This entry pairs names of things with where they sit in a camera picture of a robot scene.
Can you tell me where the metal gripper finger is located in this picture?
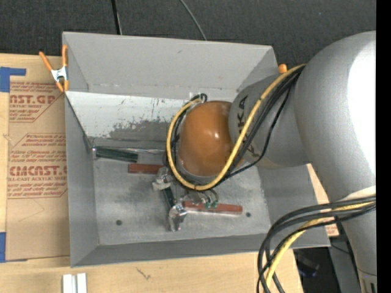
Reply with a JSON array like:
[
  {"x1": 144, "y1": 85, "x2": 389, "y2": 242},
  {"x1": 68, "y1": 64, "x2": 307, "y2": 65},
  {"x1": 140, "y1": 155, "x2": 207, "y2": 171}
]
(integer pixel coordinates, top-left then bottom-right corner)
[
  {"x1": 168, "y1": 204, "x2": 188, "y2": 233},
  {"x1": 152, "y1": 167, "x2": 172, "y2": 192}
]

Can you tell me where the red-brown flat block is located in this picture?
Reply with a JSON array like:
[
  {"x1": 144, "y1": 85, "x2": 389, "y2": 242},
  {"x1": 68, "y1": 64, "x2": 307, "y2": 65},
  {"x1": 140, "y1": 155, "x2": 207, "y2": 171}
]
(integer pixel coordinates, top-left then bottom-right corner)
[
  {"x1": 127, "y1": 163, "x2": 166, "y2": 174},
  {"x1": 182, "y1": 200, "x2": 244, "y2": 215}
]

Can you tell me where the grey metal bin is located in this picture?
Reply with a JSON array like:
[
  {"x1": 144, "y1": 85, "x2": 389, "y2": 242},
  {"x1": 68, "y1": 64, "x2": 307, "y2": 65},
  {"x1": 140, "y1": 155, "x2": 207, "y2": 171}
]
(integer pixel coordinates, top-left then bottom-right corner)
[{"x1": 62, "y1": 31, "x2": 332, "y2": 268}]

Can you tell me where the brown cardboard board red print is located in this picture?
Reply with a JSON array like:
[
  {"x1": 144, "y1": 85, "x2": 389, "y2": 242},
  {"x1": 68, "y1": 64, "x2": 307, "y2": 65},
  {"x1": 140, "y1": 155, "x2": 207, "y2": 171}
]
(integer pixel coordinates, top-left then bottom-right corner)
[{"x1": 0, "y1": 52, "x2": 71, "y2": 262}]

